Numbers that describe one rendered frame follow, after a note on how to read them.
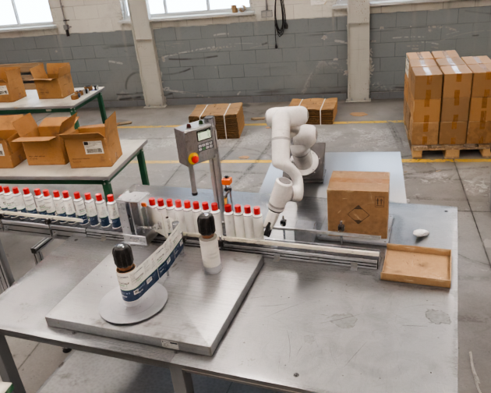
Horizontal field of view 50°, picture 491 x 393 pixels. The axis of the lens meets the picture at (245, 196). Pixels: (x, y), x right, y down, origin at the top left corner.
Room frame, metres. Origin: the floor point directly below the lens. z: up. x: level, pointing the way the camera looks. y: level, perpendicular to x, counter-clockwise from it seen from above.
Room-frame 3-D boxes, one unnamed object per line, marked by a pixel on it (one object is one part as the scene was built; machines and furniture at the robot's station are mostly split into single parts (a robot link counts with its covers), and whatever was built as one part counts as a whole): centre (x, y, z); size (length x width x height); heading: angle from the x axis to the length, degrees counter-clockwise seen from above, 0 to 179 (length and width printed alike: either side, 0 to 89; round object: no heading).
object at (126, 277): (1.92, 0.55, 1.04); 0.09 x 0.09 x 0.29
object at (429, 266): (2.03, -0.76, 0.85); 0.30 x 0.26 x 0.04; 68
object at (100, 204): (2.68, 0.82, 0.98); 0.05 x 0.05 x 0.20
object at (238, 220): (2.37, 0.05, 0.98); 0.05 x 0.05 x 0.20
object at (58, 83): (6.40, 2.18, 0.97); 0.43 x 0.42 x 0.37; 162
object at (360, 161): (3.13, -0.58, 0.81); 0.90 x 0.90 x 0.04; 75
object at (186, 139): (2.53, 0.22, 1.38); 0.17 x 0.10 x 0.19; 123
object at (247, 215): (2.35, 0.00, 0.98); 0.05 x 0.05 x 0.20
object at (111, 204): (2.66, 0.75, 0.98); 0.05 x 0.05 x 0.20
